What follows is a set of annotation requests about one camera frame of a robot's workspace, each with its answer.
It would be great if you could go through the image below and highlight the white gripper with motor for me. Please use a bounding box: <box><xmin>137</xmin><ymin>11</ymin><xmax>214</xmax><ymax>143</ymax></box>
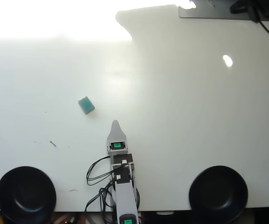
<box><xmin>106</xmin><ymin>119</ymin><xmax>128</xmax><ymax>155</ymax></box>

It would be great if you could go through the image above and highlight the blue foam cube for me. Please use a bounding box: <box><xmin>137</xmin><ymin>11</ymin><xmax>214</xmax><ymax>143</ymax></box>
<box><xmin>78</xmin><ymin>95</ymin><xmax>96</xmax><ymax>115</ymax></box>

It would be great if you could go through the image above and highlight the black round bowl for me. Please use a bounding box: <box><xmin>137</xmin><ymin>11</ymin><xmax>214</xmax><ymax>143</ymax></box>
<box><xmin>188</xmin><ymin>165</ymin><xmax>249</xmax><ymax>224</ymax></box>
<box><xmin>0</xmin><ymin>166</ymin><xmax>57</xmax><ymax>224</ymax></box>

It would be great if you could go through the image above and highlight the black looped servo cable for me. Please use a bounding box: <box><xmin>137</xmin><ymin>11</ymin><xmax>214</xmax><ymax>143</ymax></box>
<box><xmin>85</xmin><ymin>155</ymin><xmax>113</xmax><ymax>186</ymax></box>

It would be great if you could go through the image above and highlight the black servo cable bundle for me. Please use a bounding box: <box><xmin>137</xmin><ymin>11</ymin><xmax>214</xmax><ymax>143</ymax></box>
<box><xmin>84</xmin><ymin>181</ymin><xmax>116</xmax><ymax>213</ymax></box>

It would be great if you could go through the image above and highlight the black power cable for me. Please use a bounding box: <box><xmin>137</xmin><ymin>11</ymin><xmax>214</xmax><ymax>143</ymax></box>
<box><xmin>253</xmin><ymin>9</ymin><xmax>269</xmax><ymax>36</ymax></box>

